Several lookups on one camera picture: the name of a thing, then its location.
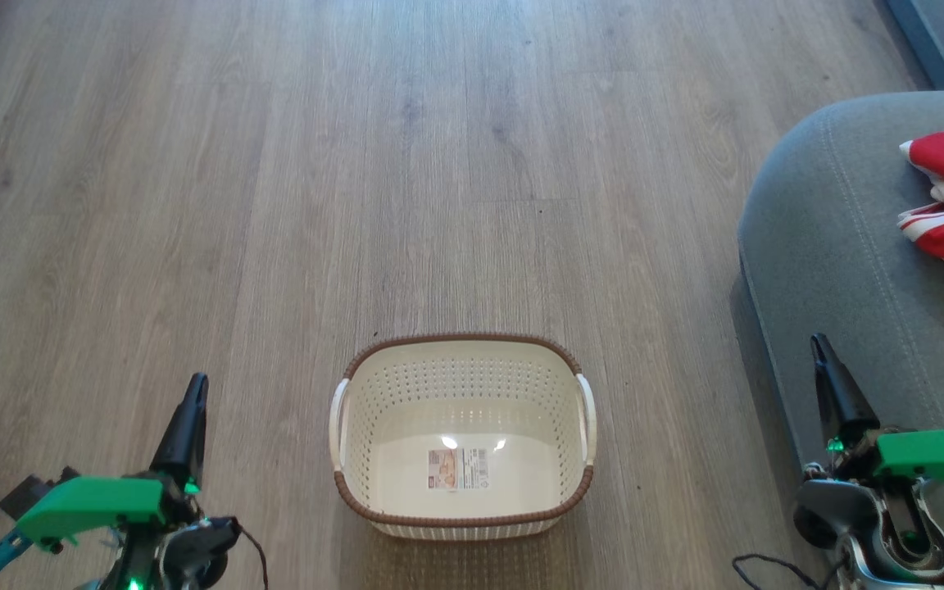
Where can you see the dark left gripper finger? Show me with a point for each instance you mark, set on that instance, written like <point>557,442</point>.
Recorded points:
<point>185,442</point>

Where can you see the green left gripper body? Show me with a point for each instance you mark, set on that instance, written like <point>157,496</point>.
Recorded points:
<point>95,500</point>

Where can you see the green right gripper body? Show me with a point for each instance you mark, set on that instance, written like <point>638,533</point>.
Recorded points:
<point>931,455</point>

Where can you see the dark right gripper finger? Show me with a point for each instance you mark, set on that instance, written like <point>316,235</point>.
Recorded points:
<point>842,406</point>

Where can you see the grey fabric sofa seat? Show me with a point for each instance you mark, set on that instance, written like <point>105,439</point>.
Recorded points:
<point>832,246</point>

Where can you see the cream basket with brown rim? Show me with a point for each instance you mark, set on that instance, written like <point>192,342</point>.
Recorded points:
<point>406,426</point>

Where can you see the printed sticker label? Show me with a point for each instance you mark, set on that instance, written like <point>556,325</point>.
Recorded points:
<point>458,469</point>

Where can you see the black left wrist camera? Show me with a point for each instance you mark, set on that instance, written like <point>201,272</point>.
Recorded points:
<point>25,496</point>

